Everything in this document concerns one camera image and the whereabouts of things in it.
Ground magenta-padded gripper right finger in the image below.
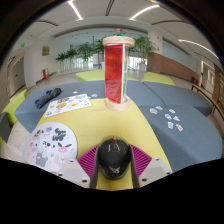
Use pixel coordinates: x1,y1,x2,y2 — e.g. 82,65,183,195
128,144,173,189

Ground ceiling light strips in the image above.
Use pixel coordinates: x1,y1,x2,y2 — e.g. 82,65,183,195
67,0,219,59

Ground row of potted green plants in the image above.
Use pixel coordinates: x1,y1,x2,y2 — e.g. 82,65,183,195
55,35,158,73

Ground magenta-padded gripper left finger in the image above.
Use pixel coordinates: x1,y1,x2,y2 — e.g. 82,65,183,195
53,146,101,190

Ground red tower with wooden ends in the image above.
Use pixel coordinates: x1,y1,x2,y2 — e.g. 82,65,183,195
102,35,136,112

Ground black computer mouse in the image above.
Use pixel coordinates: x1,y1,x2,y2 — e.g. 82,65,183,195
97,137,132,181

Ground white sticker sheet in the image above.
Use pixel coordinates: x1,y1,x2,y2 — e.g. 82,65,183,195
43,93,92,118

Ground dark grey stool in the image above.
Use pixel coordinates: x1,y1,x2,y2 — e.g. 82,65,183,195
0,112,11,143

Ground lime green upholstered seat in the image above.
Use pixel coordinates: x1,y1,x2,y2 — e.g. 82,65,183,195
75,69,138,83
1,88,29,126
140,71,176,87

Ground wooden bench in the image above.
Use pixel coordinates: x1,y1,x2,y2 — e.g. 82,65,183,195
191,83,224,118

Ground folded dark blue umbrella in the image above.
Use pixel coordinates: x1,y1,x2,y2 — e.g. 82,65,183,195
34,87,63,110

